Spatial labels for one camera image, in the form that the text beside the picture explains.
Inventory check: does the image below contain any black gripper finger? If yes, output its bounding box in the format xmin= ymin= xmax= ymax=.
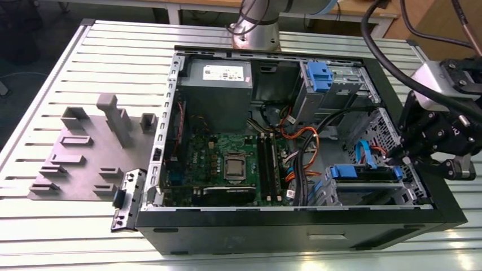
xmin=405 ymin=154 xmax=476 ymax=181
xmin=388 ymin=91 xmax=429 ymax=164

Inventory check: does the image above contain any red disk wire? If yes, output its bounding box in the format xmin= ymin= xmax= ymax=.
xmin=372 ymin=145 xmax=392 ymax=159

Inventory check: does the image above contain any blue disk wire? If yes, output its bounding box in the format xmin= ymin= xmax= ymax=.
xmin=356 ymin=139 xmax=380 ymax=171

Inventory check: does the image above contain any hard disk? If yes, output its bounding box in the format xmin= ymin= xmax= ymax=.
xmin=329 ymin=164 xmax=404 ymax=184

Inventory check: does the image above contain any metal disk bay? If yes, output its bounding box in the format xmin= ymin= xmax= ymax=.
xmin=325 ymin=163 xmax=429 ymax=208

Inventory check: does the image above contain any metal optical drive cage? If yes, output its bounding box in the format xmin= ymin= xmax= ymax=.
xmin=293 ymin=59 xmax=381 ymax=125

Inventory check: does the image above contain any blue drive cage latch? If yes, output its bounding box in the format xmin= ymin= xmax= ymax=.
xmin=308 ymin=61 xmax=336 ymax=93

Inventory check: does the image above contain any brown wooden cabinet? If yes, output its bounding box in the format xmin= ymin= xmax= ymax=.
xmin=384 ymin=0 xmax=482 ymax=60

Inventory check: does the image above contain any black RAM stick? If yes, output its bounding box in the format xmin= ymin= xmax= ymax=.
xmin=269 ymin=133 xmax=285 ymax=200
xmin=258 ymin=134 xmax=273 ymax=202

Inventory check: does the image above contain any silver CPU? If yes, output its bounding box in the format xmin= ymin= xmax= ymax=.
xmin=225 ymin=158 xmax=246 ymax=177

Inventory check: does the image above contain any grey power supply unit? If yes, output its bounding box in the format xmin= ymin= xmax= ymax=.
xmin=177 ymin=59 xmax=254 ymax=133

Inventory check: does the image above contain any black open PC case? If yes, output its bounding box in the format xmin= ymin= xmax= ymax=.
xmin=134 ymin=43 xmax=469 ymax=256

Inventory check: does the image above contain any black graphics card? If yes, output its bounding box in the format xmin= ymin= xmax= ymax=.
xmin=202 ymin=185 xmax=258 ymax=207

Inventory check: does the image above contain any green motherboard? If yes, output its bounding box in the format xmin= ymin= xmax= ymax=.
xmin=161 ymin=132 xmax=298 ymax=208

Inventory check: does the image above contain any metal expansion slot retainer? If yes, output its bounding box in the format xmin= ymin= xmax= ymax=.
xmin=110 ymin=168 xmax=149 ymax=233

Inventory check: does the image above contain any grey parts rack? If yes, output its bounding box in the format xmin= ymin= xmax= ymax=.
xmin=29 ymin=94 xmax=159 ymax=202

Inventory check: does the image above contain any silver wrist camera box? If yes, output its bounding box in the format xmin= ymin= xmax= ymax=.
xmin=409 ymin=61 xmax=470 ymax=111

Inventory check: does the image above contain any black wrist mount bracket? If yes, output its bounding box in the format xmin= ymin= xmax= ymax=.
xmin=440 ymin=56 xmax=482 ymax=99

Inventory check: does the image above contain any orange wire bundle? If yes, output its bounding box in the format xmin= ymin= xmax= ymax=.
xmin=281 ymin=126 xmax=321 ymax=184

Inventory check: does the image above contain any black cable bundle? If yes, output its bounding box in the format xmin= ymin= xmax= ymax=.
xmin=293 ymin=107 xmax=378 ymax=207

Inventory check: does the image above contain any copper coloured cable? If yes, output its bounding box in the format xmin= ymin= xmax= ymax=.
xmin=452 ymin=0 xmax=482 ymax=56

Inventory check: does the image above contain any thin black cable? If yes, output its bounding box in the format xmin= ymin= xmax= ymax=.
xmin=400 ymin=0 xmax=478 ymax=49

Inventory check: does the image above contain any red fan wire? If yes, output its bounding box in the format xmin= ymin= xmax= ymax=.
xmin=178 ymin=100 xmax=186 ymax=143

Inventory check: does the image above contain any white desk frame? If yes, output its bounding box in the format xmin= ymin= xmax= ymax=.
xmin=37 ymin=0 xmax=242 ymax=25

